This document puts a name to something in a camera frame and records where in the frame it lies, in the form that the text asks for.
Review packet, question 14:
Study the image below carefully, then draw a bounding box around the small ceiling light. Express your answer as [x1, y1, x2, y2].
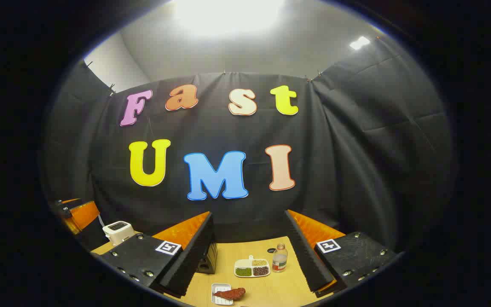
[349, 36, 371, 51]

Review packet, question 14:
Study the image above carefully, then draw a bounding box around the white toaster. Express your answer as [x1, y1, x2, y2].
[102, 221, 135, 246]

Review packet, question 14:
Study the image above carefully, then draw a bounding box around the reddish brown meat piece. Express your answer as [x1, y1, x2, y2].
[214, 287, 246, 300]

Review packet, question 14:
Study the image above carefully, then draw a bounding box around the black backdrop cloth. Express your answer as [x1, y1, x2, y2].
[41, 38, 457, 256]

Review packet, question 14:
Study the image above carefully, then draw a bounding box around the clear plastic bottle red label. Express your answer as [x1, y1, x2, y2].
[272, 243, 289, 273]

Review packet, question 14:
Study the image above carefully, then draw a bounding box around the large ceiling light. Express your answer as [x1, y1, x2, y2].
[173, 0, 286, 37]

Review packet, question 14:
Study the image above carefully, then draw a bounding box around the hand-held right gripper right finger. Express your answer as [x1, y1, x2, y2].
[285, 209, 399, 298]

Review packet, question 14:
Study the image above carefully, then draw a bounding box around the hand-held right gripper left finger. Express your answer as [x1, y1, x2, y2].
[98, 211, 216, 298]

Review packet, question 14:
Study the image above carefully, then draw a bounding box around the white rectangular tray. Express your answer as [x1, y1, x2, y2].
[211, 283, 234, 306]

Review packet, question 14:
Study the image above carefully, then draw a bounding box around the white divided tray of beans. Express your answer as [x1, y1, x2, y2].
[234, 255, 271, 278]

